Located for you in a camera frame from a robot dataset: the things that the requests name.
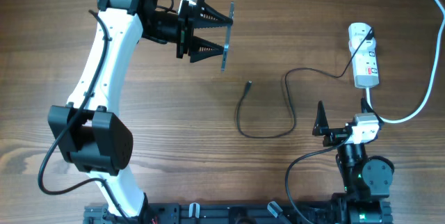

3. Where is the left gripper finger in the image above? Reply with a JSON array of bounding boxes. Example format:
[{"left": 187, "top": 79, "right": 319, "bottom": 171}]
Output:
[
  {"left": 189, "top": 0, "right": 233, "bottom": 29},
  {"left": 189, "top": 36, "right": 224, "bottom": 63}
]

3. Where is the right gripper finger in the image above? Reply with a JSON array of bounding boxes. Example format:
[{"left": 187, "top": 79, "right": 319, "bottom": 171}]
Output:
[
  {"left": 312, "top": 101, "right": 330, "bottom": 136},
  {"left": 360, "top": 97, "right": 384, "bottom": 127}
]

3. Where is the turquoise screen Galaxy smartphone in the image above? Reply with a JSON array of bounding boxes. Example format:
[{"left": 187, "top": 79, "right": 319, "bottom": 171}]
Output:
[{"left": 220, "top": 1, "right": 234, "bottom": 72}]

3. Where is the black USB charging cable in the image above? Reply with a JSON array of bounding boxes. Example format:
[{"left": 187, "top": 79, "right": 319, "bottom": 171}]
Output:
[{"left": 236, "top": 29, "right": 375, "bottom": 139}]

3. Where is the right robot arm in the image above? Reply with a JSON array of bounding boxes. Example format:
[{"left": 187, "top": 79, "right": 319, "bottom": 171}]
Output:
[{"left": 312, "top": 98, "right": 395, "bottom": 224}]

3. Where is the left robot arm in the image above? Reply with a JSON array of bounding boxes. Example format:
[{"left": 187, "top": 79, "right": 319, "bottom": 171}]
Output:
[{"left": 48, "top": 0, "right": 233, "bottom": 223}]

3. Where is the white USB charger adapter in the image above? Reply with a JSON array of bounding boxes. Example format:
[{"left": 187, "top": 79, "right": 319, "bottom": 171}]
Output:
[{"left": 348, "top": 22, "right": 376, "bottom": 54}]

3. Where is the white power strip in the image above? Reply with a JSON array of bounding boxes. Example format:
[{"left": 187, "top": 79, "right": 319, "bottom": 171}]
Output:
[{"left": 348, "top": 22, "right": 380, "bottom": 90}]

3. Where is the black right camera cable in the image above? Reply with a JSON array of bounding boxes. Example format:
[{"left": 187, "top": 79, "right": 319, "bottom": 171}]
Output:
[{"left": 284, "top": 134, "right": 354, "bottom": 224}]

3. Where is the black camera cable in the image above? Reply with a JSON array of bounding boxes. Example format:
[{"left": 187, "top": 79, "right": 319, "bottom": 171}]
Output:
[
  {"left": 37, "top": 0, "right": 175, "bottom": 224},
  {"left": 284, "top": 134, "right": 354, "bottom": 224}
]

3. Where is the black left camera cable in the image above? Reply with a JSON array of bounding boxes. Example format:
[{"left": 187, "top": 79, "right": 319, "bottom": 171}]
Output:
[{"left": 37, "top": 0, "right": 175, "bottom": 224}]

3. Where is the white power strip cord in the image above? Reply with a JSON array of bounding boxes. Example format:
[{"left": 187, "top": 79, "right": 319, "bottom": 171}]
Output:
[{"left": 364, "top": 0, "right": 445, "bottom": 125}]

